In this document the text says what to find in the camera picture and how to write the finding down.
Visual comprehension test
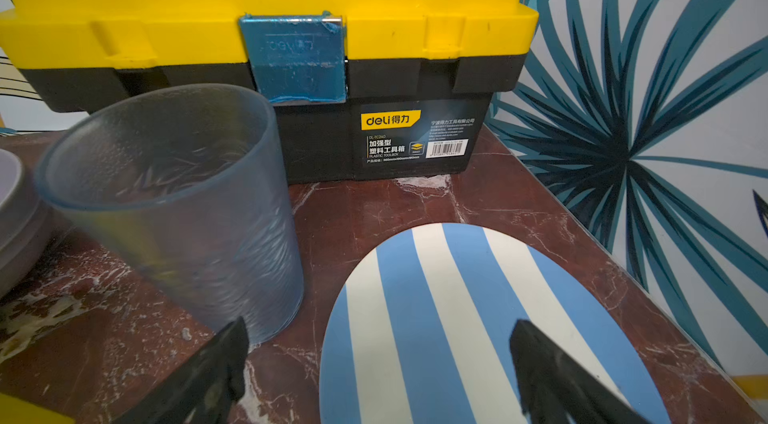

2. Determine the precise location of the blue striped plate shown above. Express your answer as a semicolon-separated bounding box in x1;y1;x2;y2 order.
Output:
319;223;669;423

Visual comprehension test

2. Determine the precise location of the yellow plastic bin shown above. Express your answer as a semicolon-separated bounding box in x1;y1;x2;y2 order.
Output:
0;394;75;424

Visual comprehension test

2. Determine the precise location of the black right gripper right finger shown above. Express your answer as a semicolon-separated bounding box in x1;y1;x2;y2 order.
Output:
509;319;646;424

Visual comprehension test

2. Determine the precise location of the blue textured plastic cup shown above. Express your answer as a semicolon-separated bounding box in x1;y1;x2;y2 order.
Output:
35;84;304;345

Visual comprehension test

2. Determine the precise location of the yellow black plastic toolbox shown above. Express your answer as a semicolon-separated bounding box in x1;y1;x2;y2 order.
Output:
1;0;539;183

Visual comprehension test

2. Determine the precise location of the lilac bowl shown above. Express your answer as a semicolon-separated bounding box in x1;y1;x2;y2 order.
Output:
1;149;52;297

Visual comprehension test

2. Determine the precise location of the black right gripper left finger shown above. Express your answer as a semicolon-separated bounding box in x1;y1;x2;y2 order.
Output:
116;317;249;423

